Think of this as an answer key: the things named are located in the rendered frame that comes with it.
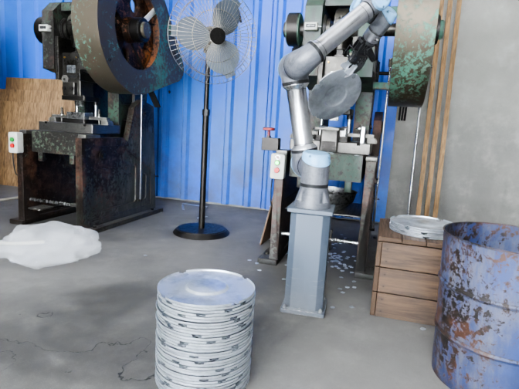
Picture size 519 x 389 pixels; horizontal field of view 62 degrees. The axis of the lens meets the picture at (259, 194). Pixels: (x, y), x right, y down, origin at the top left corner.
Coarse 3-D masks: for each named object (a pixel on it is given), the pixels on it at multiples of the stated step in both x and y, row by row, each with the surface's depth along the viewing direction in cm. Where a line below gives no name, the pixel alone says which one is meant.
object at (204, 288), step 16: (176, 272) 139; (192, 272) 141; (208, 272) 142; (224, 272) 143; (160, 288) 127; (176, 288) 127; (192, 288) 127; (208, 288) 127; (224, 288) 128; (240, 288) 130; (192, 304) 117; (208, 304) 118; (224, 304) 117
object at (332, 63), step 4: (328, 56) 240; (332, 56) 240; (336, 56) 239; (340, 56) 243; (344, 56) 243; (324, 60) 241; (328, 60) 241; (332, 60) 240; (336, 60) 239; (340, 60) 239; (344, 60) 238; (324, 64) 242; (328, 64) 241; (332, 64) 240; (336, 64) 240; (340, 64) 239; (324, 68) 242; (328, 68) 241; (332, 68) 241; (336, 68) 240; (340, 68) 239; (324, 72) 242; (328, 72) 242
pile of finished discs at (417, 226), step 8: (392, 216) 201; (400, 216) 204; (408, 216) 205; (416, 216) 206; (424, 216) 205; (392, 224) 191; (400, 224) 185; (408, 224) 188; (416, 224) 188; (424, 224) 187; (432, 224) 188; (440, 224) 192; (400, 232) 185; (408, 232) 182; (416, 232) 180; (424, 232) 182; (432, 232) 178; (440, 232) 178
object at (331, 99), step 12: (336, 72) 205; (324, 84) 208; (336, 84) 211; (348, 84) 214; (360, 84) 216; (312, 96) 211; (324, 96) 215; (336, 96) 217; (348, 96) 220; (312, 108) 217; (324, 108) 220; (336, 108) 222; (348, 108) 226
